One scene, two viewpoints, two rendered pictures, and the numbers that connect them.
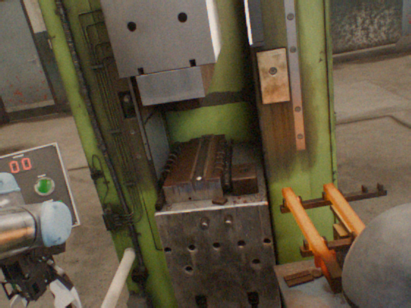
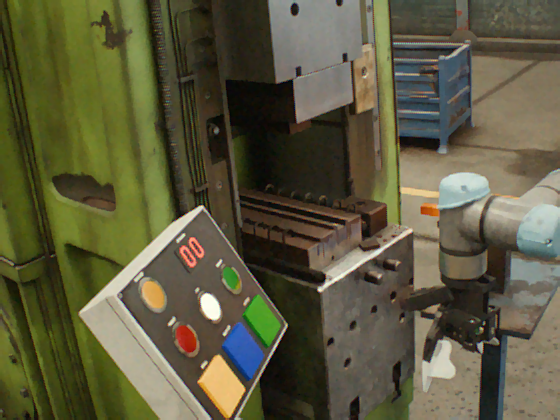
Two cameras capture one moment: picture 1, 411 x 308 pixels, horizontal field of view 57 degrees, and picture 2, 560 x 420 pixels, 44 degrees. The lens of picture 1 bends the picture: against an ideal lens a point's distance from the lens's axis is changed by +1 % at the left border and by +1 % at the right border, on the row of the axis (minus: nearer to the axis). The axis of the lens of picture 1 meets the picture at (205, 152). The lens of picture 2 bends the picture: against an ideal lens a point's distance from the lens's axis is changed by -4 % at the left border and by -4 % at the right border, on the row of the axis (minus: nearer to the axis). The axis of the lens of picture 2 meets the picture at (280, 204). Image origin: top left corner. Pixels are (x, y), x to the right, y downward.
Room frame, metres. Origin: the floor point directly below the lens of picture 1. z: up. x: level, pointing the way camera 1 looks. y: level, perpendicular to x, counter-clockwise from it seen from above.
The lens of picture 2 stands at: (0.38, 1.38, 1.66)
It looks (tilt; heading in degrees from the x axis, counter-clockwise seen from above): 21 degrees down; 305
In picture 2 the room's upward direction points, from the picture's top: 6 degrees counter-clockwise
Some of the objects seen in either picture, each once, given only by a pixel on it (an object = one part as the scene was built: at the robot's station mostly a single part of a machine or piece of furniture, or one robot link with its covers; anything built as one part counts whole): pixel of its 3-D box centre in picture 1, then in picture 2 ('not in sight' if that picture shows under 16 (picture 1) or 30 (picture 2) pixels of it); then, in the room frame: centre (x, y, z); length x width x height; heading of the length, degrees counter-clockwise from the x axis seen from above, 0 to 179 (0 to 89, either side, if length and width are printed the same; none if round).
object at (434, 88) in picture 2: not in sight; (389, 90); (2.77, -3.78, 0.36); 1.20 x 0.80 x 0.72; 3
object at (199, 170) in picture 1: (203, 155); (274, 208); (1.35, 0.01, 0.99); 0.42 x 0.05 x 0.01; 171
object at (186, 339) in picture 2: not in sight; (185, 339); (1.05, 0.71, 1.09); 0.05 x 0.03 x 0.04; 81
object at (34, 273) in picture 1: (26, 267); (465, 306); (0.70, 0.43, 1.07); 0.09 x 0.08 x 0.12; 162
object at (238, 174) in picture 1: (244, 178); (360, 215); (1.18, -0.12, 0.95); 0.12 x 0.08 x 0.06; 171
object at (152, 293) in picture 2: not in sight; (152, 295); (1.09, 0.72, 1.16); 0.05 x 0.03 x 0.04; 81
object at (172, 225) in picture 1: (223, 218); (290, 306); (1.35, -0.02, 0.69); 0.56 x 0.38 x 0.45; 171
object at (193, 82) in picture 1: (180, 72); (254, 84); (1.35, 0.03, 1.32); 0.42 x 0.20 x 0.10; 171
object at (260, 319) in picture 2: not in sight; (260, 321); (1.06, 0.50, 1.01); 0.07 x 0.05 x 0.07; 106
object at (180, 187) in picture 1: (199, 163); (269, 225); (1.35, 0.03, 0.96); 0.42 x 0.20 x 0.09; 171
